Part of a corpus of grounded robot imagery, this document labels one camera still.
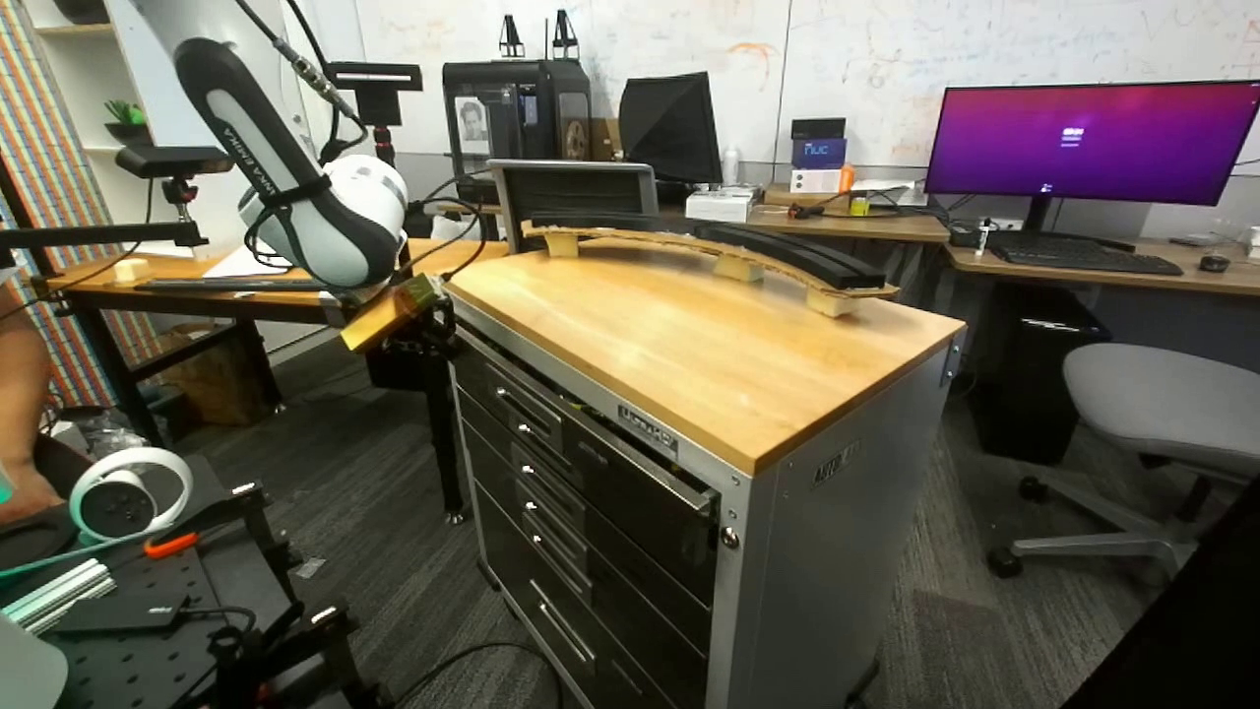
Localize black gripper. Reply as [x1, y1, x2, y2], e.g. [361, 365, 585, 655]
[384, 291, 459, 384]

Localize black framed monitor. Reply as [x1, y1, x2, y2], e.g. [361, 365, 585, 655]
[442, 53, 594, 169]

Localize wooden desk with black legs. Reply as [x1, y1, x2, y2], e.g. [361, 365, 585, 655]
[42, 233, 508, 522]

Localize grey wood-topped tool cabinet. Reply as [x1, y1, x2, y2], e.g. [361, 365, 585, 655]
[442, 248, 967, 709]

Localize white flat box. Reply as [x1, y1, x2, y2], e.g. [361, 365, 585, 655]
[680, 186, 758, 224]

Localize black monitor rear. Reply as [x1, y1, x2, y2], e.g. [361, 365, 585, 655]
[615, 69, 724, 200]

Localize black boom bar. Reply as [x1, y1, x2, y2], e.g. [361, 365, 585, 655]
[0, 215, 212, 254]

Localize black perforated board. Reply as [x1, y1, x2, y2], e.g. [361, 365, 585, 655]
[35, 547, 306, 709]

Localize blue white box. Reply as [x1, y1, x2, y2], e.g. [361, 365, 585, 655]
[789, 112, 852, 195]

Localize silver aluminium extrusion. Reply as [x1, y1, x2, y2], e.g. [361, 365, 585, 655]
[0, 555, 119, 643]

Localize black computer tower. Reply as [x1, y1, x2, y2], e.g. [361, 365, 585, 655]
[967, 278, 1106, 464]

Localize black keyboard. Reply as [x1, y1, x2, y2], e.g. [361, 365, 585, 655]
[981, 233, 1184, 278]

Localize purple screen monitor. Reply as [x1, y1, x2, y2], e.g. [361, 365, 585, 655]
[920, 76, 1260, 240]

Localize grey office chair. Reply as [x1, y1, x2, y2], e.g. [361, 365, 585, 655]
[984, 337, 1260, 581]

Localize wooden monitor desk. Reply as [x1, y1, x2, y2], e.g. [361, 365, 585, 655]
[939, 233, 1260, 347]

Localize black camera on tripod pole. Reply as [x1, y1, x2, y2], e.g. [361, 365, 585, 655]
[328, 53, 425, 169]

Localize black camera on stand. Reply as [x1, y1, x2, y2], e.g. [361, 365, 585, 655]
[109, 137, 239, 215]

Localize orange-handled clamp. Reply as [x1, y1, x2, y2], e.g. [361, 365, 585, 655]
[138, 529, 207, 563]

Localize black floor cables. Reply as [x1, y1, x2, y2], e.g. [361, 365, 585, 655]
[388, 636, 537, 709]

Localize white ring device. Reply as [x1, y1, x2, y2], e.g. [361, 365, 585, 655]
[68, 445, 195, 542]

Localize curved wood and black rail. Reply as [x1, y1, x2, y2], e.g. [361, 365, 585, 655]
[519, 212, 903, 321]

